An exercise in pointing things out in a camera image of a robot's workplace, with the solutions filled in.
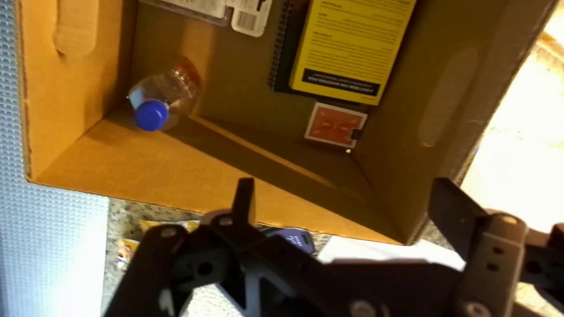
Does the white cardboard storage box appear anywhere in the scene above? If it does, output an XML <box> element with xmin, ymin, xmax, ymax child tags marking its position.
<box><xmin>16</xmin><ymin>0</ymin><xmax>561</xmax><ymax>247</ymax></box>

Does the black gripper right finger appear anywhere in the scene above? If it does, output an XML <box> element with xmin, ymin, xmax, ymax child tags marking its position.
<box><xmin>428</xmin><ymin>178</ymin><xmax>487</xmax><ymax>259</ymax></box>

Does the packaged item with barcode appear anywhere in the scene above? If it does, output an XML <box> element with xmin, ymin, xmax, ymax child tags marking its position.
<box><xmin>139</xmin><ymin>0</ymin><xmax>273</xmax><ymax>37</ymax></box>

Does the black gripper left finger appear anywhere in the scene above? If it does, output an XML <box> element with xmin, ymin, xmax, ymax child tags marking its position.
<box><xmin>231</xmin><ymin>178</ymin><xmax>256</xmax><ymax>224</ymax></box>

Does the red playing card box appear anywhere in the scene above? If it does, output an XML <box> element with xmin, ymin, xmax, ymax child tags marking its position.
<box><xmin>305</xmin><ymin>102</ymin><xmax>368</xmax><ymax>148</ymax></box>

